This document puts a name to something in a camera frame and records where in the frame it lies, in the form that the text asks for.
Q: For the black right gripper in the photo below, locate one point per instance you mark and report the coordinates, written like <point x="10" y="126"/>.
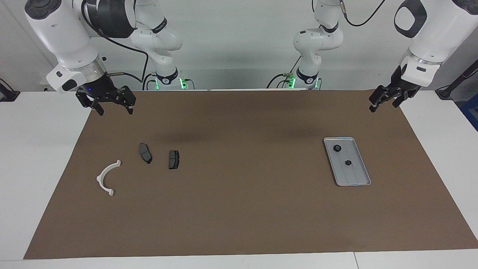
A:
<point x="99" y="87"/>

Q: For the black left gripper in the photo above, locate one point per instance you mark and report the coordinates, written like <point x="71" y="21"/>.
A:
<point x="399" y="84"/>

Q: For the large black bearing gear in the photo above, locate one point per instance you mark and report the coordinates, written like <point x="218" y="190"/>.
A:
<point x="337" y="148"/>

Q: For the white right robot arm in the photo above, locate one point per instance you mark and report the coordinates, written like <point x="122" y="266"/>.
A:
<point x="56" y="30"/>

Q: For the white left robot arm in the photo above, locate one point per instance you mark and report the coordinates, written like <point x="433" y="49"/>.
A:
<point x="429" y="41"/>

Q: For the silver metal tray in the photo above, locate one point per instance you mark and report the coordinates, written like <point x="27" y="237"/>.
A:
<point x="356" y="175"/>

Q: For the curved dark brake pad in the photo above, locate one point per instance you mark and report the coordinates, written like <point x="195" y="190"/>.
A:
<point x="145" y="153"/>

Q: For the white cardboard box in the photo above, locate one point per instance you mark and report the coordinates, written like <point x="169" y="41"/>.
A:
<point x="44" y="88"/>

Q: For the rectangular dark brake pad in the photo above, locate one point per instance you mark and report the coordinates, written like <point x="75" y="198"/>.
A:
<point x="173" y="159"/>

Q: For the blue box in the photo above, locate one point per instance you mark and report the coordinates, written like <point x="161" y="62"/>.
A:
<point x="471" y="116"/>

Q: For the black clamp stand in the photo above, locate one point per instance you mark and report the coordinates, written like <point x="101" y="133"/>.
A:
<point x="7" y="95"/>

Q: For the brown table mat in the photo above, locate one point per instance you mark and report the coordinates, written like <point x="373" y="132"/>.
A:
<point x="239" y="209"/>

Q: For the white curved plastic bracket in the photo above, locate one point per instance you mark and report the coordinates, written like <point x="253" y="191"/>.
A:
<point x="100" y="178"/>

